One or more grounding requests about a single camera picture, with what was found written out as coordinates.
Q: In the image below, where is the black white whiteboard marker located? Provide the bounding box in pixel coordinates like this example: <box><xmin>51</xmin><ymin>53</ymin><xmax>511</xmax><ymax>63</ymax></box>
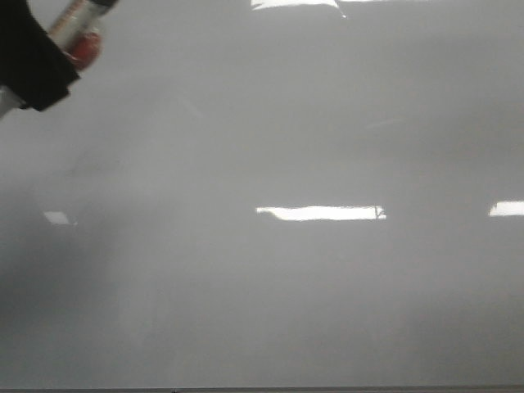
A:
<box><xmin>47</xmin><ymin>0</ymin><xmax>119</xmax><ymax>72</ymax></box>

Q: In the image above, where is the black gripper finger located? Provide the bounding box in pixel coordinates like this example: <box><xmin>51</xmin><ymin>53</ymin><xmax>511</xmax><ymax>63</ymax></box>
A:
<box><xmin>1</xmin><ymin>1</ymin><xmax>80</xmax><ymax>111</ymax></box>

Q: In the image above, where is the white whiteboard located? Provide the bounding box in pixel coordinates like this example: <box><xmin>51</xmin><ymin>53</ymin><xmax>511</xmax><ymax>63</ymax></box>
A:
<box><xmin>1</xmin><ymin>1</ymin><xmax>523</xmax><ymax>390</ymax></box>

